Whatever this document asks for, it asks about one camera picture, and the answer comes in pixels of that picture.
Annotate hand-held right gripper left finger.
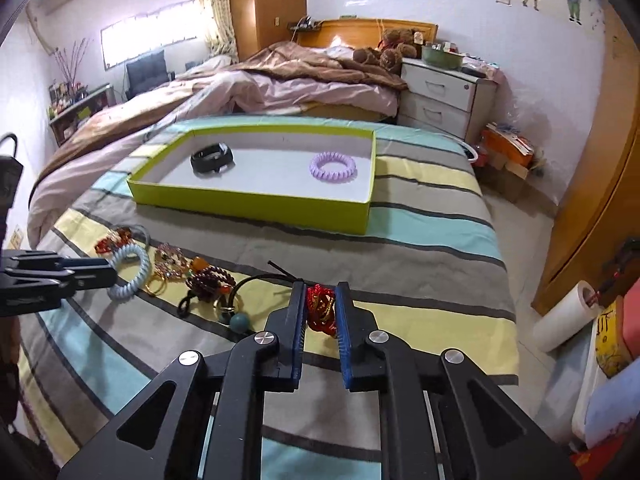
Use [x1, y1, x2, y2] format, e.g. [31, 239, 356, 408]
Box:
[60, 281, 307, 480]

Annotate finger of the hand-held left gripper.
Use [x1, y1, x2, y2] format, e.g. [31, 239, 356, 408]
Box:
[0, 275, 76, 317]
[0, 251, 118, 293]

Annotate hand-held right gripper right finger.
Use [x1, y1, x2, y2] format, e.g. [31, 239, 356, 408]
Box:
[336, 281, 576, 480]

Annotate red and gold knot ornament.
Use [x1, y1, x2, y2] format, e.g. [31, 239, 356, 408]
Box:
[306, 284, 341, 335]

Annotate light blue spiral hair tie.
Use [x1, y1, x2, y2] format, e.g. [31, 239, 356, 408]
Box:
[107, 245, 151, 303]

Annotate black cord necklace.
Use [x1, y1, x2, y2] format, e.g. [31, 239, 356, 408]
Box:
[217, 260, 296, 333]

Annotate grey hair band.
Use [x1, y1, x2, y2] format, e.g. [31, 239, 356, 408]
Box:
[127, 224, 153, 248]

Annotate rhinestone hair clip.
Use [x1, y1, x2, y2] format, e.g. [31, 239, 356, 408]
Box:
[152, 242, 188, 278]

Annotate brown bead bracelet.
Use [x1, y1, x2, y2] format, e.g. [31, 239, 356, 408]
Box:
[177, 257, 236, 317]

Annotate yellow-green cardboard box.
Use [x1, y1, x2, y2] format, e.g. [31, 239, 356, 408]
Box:
[126, 116, 378, 236]

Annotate cluttered shelf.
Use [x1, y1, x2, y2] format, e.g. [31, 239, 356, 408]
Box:
[47, 82, 116, 148]

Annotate dried flower branches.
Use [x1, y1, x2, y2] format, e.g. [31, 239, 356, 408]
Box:
[55, 37, 93, 86]

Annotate black smart band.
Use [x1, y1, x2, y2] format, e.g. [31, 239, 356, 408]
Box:
[191, 144, 237, 177]

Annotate dark chair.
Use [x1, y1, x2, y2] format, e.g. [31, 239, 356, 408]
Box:
[124, 51, 176, 101]

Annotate window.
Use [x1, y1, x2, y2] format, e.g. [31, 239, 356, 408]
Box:
[100, 0, 201, 71]

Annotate white paper roll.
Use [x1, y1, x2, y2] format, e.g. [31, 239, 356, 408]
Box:
[531, 280, 601, 353]

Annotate black waste bin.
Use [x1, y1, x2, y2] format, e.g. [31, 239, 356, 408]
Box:
[457, 137, 483, 166]

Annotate orange box of papers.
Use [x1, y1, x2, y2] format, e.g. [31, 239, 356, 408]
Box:
[480, 122, 536, 181]

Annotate white drawer nightstand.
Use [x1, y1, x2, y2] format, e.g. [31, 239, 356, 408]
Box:
[397, 57, 498, 143]

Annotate yellow printed paper bag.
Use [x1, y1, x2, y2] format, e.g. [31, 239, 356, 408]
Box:
[595, 310, 633, 380]

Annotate brown blanket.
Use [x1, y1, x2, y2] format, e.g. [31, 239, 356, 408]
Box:
[172, 40, 408, 93]

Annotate brown teddy bear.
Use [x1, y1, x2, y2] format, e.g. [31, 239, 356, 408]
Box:
[379, 27, 423, 58]
[352, 47, 405, 76]

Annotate patterned curtain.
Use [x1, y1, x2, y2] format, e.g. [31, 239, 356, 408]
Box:
[192, 0, 238, 61]

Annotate pink plastic bucket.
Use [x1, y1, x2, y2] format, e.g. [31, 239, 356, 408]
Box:
[612, 295, 640, 361]

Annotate wooden wardrobe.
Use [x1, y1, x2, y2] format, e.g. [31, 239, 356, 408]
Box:
[532, 0, 640, 316]

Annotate green basin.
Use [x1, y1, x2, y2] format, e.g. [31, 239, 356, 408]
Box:
[421, 44, 463, 71]

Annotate wooden bed headboard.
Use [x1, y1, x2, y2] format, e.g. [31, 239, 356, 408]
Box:
[295, 19, 440, 51]

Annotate tall wooden cabinet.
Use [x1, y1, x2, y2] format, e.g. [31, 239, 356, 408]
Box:
[227, 0, 307, 61]

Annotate purple spiral hair tie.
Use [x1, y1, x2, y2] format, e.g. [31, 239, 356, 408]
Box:
[309, 152, 358, 183]

